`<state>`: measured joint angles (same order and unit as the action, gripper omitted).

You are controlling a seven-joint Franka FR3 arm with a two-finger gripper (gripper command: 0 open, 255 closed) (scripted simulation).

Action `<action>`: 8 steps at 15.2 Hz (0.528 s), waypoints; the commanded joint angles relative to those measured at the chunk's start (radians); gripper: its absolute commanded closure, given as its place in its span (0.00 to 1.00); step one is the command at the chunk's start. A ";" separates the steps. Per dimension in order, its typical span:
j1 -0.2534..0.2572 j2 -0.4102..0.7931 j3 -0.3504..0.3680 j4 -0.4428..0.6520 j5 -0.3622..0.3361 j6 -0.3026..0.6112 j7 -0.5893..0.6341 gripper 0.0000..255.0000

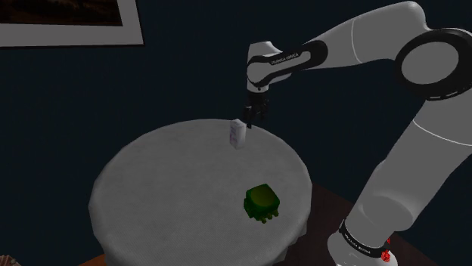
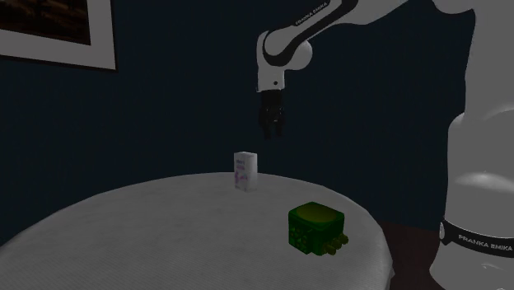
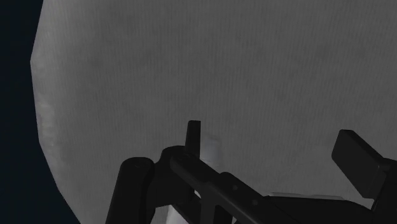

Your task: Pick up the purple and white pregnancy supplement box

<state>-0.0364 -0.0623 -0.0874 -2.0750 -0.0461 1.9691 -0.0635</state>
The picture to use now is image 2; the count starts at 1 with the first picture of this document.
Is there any white carton with pink print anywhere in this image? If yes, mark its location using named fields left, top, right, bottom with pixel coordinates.
left=233, top=151, right=259, bottom=193

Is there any round white table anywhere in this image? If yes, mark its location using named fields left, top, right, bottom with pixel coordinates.
left=0, top=171, right=395, bottom=290

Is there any green cube toy with knobs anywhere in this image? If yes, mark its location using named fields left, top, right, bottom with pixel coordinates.
left=287, top=201, right=349, bottom=257

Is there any white framed wall picture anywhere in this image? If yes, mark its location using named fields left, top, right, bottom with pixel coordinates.
left=0, top=0, right=118, bottom=72

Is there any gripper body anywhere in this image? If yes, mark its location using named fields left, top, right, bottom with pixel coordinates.
left=259, top=89, right=285, bottom=126

